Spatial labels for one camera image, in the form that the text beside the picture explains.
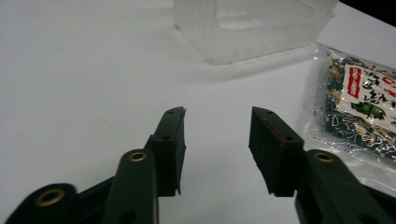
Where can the clear packet of dried seaweed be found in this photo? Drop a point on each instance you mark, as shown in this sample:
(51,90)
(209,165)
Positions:
(358,105)

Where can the translucent plastic storage box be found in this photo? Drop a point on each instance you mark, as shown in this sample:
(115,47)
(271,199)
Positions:
(249,34)

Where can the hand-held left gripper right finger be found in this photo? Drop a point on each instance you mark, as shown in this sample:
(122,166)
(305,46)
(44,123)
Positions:
(275,149)

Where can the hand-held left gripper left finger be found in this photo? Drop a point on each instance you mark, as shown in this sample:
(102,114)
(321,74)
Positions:
(168,152)

